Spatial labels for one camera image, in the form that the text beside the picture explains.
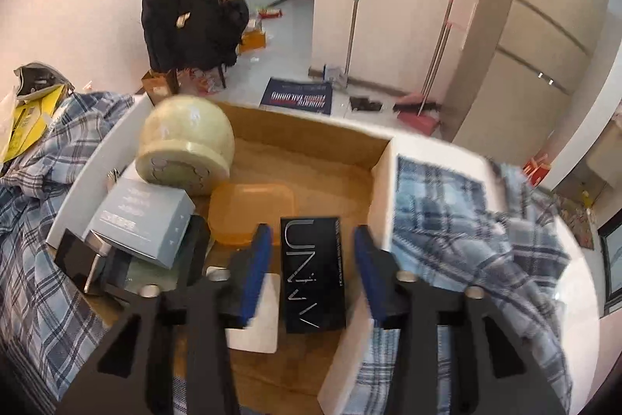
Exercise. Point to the white charger plug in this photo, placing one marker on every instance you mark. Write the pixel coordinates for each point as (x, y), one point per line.
(262, 327)

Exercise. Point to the red carton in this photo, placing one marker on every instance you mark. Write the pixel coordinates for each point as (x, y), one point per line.
(537, 169)

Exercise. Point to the orange cardboard box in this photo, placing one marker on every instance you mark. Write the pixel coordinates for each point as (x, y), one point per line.
(253, 41)

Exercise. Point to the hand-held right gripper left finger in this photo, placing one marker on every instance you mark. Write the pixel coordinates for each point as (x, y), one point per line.
(255, 269)

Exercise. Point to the grey blue box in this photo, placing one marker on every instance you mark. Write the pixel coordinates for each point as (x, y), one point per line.
(141, 211)

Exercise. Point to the blue floor mat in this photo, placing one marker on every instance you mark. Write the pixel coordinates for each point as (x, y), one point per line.
(296, 96)

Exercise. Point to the black flat object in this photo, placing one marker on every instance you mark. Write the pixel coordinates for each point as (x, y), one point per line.
(367, 104)

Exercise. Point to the blue plaid blanket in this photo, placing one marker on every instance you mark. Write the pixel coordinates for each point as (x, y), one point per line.
(437, 220)

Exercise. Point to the cream round container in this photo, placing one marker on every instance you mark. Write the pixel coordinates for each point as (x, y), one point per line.
(189, 138)

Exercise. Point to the beige vanity cabinet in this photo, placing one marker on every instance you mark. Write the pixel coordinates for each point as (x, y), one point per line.
(600, 167)

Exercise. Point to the patterned doormat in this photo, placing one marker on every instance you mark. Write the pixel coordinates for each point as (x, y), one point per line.
(580, 225)

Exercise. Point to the orange pill box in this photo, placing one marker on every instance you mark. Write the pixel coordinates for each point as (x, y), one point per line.
(248, 206)

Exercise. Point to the brown cardboard carton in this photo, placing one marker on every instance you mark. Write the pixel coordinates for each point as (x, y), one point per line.
(158, 89)

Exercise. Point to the black long box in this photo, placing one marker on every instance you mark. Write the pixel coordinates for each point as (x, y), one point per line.
(311, 274)

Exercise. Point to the black jacket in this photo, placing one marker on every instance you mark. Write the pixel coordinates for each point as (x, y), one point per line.
(184, 16)

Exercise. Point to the red flat packet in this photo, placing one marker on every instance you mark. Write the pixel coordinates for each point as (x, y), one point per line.
(270, 12)

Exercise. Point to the red dustpan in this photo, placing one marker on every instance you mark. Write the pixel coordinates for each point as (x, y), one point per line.
(418, 121)

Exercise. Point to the beige refrigerator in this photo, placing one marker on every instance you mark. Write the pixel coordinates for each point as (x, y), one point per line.
(534, 55)

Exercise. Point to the yellow package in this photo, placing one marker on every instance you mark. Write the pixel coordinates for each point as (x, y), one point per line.
(29, 118)

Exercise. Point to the black square frame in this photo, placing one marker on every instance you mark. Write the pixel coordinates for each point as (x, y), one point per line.
(199, 240)

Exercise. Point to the black framed glass door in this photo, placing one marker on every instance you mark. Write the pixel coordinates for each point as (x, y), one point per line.
(612, 269)

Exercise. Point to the red white wrapper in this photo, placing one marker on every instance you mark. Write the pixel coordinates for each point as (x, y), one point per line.
(204, 82)

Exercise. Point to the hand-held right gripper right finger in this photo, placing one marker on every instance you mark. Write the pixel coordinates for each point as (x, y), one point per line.
(369, 269)

